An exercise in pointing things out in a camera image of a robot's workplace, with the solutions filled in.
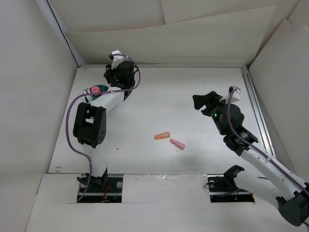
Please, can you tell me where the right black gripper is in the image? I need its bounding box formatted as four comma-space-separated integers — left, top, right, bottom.
193, 91, 231, 136

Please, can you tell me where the pink capped glue stick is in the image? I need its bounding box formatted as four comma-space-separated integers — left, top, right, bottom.
91, 86, 101, 96

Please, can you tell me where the orange highlighter marker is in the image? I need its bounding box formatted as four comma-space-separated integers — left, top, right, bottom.
154, 131, 170, 140

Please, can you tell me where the pink highlighter marker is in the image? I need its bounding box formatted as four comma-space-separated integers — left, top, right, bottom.
170, 138, 185, 150

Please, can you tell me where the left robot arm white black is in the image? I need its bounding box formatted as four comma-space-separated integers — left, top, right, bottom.
73, 61, 138, 192

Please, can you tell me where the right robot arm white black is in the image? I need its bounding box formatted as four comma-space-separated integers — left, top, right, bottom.
193, 88, 309, 227

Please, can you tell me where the teal round compartment organizer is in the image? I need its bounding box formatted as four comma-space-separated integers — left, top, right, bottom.
83, 85, 109, 102

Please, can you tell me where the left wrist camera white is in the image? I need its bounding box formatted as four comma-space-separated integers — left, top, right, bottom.
109, 50, 127, 70

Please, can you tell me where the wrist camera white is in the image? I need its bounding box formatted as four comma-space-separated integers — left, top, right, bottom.
219, 86, 241, 103
109, 50, 127, 70

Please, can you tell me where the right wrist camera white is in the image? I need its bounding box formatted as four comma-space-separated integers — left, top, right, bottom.
219, 86, 241, 103

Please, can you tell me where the aluminium rail right side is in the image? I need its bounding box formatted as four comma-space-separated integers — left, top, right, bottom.
240, 66, 276, 157

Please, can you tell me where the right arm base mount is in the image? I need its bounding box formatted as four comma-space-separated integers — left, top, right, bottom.
204, 165, 255, 203

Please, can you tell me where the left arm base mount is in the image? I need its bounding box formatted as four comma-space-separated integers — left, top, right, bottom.
77, 170, 123, 203

